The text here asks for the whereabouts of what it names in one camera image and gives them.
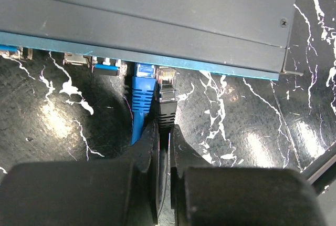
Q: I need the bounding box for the blue ethernet cable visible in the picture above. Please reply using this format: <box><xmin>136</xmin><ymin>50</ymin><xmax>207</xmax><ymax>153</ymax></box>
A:
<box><xmin>130</xmin><ymin>62</ymin><xmax>156</xmax><ymax>147</ymax></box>

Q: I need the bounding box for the dark blue network switch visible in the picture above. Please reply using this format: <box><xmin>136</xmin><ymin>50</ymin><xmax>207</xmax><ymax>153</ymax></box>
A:
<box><xmin>1</xmin><ymin>0</ymin><xmax>295</xmax><ymax>80</ymax></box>

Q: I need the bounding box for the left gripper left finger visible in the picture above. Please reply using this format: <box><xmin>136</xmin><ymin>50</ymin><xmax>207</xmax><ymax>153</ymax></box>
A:
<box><xmin>122</xmin><ymin>121</ymin><xmax>159</xmax><ymax>221</ymax></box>

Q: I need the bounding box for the inserted silver SFP module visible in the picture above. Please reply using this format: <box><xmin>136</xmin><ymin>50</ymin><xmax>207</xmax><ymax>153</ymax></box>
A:
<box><xmin>63</xmin><ymin>53</ymin><xmax>90</xmax><ymax>67</ymax></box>

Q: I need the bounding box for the black ethernet cable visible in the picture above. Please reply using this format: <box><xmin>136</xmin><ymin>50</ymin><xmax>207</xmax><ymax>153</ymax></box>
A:
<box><xmin>154</xmin><ymin>66</ymin><xmax>179</xmax><ymax>219</ymax></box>

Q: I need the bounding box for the silver SFP transceiver plug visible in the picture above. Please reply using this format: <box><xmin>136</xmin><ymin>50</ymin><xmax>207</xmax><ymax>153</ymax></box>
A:
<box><xmin>91</xmin><ymin>56</ymin><xmax>121</xmax><ymax>76</ymax></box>

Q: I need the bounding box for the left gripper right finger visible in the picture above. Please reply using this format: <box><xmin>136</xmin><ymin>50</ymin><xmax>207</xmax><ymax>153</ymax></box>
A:
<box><xmin>170</xmin><ymin>124</ymin><xmax>210</xmax><ymax>210</ymax></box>

